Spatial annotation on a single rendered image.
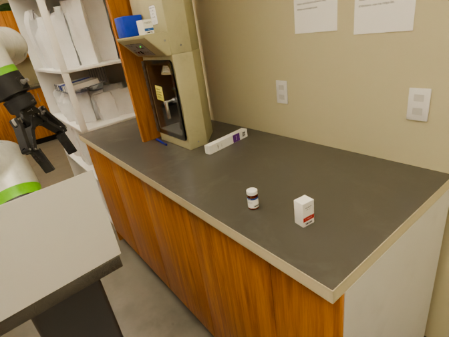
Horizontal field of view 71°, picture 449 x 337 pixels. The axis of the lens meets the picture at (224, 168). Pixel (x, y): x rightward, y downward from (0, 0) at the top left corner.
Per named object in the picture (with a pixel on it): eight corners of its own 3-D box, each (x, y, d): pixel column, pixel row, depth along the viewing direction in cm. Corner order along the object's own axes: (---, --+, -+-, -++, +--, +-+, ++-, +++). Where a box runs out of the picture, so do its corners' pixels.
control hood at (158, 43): (141, 56, 167) (137, 35, 163) (172, 55, 143) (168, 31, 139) (121, 59, 161) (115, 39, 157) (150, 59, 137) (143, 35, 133)
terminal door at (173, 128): (160, 131, 184) (143, 60, 167) (187, 141, 161) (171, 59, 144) (158, 132, 183) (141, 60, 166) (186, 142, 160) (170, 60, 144)
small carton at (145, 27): (148, 34, 146) (145, 19, 143) (154, 33, 142) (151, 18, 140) (139, 35, 143) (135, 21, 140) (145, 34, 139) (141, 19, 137)
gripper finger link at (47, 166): (39, 148, 87) (38, 148, 86) (55, 168, 90) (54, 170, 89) (31, 152, 88) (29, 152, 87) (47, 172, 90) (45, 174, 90)
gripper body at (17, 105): (16, 95, 83) (39, 126, 86) (35, 88, 91) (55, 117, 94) (-6, 105, 84) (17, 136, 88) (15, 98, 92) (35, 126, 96)
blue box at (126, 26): (137, 35, 161) (132, 16, 157) (145, 34, 154) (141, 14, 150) (118, 38, 156) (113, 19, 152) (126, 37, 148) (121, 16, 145)
